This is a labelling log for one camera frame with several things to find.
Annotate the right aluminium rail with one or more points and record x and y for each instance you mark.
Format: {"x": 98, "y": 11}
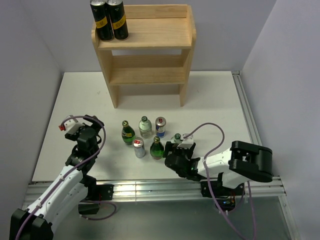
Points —
{"x": 246, "y": 109}

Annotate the green glass bottle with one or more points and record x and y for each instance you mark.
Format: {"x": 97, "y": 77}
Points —
{"x": 157, "y": 149}

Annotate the wooden three-tier shelf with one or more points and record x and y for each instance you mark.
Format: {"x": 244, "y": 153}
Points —
{"x": 158, "y": 51}

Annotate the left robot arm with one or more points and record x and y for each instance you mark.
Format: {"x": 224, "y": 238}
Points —
{"x": 40, "y": 219}

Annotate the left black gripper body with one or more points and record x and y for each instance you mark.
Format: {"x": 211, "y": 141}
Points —
{"x": 96, "y": 129}

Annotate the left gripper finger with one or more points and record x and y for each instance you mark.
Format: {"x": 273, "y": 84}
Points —
{"x": 71, "y": 137}
{"x": 92, "y": 119}

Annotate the front aluminium rail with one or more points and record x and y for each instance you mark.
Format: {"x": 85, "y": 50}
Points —
{"x": 179, "y": 190}

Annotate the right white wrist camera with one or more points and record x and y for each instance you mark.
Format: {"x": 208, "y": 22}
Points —
{"x": 187, "y": 141}

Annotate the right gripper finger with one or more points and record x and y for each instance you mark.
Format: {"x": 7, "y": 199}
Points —
{"x": 191, "y": 150}
{"x": 167, "y": 149}

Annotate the clear bottle green cap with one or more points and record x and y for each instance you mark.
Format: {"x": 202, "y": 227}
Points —
{"x": 145, "y": 127}

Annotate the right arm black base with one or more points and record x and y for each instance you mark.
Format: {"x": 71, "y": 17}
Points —
{"x": 220, "y": 192}

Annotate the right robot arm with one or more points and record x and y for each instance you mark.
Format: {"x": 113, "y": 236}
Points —
{"x": 241, "y": 162}

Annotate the clear soda bottle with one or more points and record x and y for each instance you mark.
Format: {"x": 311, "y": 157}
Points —
{"x": 176, "y": 139}

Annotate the silver can red tab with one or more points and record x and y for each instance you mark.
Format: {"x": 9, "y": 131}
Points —
{"x": 139, "y": 147}

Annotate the green bottle yellow label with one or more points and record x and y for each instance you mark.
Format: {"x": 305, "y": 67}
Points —
{"x": 127, "y": 133}

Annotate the black tall can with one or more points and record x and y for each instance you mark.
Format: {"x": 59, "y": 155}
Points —
{"x": 118, "y": 19}
{"x": 101, "y": 19}

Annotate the left black tall can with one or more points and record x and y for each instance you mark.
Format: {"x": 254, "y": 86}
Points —
{"x": 101, "y": 19}

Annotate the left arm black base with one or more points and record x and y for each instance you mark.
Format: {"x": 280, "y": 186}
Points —
{"x": 96, "y": 192}

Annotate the right black tall can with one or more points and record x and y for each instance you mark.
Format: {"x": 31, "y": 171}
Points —
{"x": 118, "y": 19}

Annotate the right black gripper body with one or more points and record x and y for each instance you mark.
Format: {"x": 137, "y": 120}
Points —
{"x": 181, "y": 151}

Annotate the aluminium rail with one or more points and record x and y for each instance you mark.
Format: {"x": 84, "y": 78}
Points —
{"x": 246, "y": 109}
{"x": 179, "y": 190}

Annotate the blue silver energy can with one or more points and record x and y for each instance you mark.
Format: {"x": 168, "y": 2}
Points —
{"x": 160, "y": 126}

